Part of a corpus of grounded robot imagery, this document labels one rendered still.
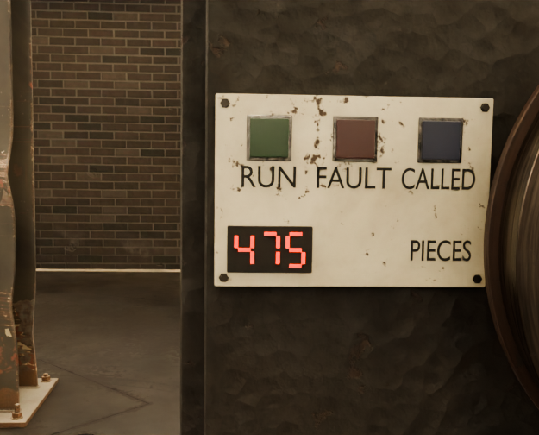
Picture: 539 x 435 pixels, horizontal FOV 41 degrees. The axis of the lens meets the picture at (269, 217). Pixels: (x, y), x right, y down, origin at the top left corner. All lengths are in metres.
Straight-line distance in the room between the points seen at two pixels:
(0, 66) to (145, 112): 3.57
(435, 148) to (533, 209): 0.14
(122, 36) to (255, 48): 6.09
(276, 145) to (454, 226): 0.19
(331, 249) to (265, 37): 0.21
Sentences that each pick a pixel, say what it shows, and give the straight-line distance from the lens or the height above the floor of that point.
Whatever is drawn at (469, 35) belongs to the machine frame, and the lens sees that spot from 0.74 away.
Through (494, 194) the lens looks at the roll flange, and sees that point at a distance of 0.65.
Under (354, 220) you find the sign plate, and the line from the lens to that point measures 0.69.
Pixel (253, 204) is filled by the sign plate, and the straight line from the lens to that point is 0.68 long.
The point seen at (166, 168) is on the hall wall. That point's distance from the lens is 6.67.
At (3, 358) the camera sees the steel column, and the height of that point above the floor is 0.26.
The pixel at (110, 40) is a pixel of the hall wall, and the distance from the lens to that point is 6.79.
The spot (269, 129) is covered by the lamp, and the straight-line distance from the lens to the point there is 0.67.
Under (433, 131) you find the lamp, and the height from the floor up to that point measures 1.21.
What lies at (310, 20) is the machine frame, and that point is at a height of 1.31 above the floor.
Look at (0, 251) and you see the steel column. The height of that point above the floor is 0.72.
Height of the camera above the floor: 1.20
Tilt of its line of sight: 6 degrees down
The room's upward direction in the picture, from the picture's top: 1 degrees clockwise
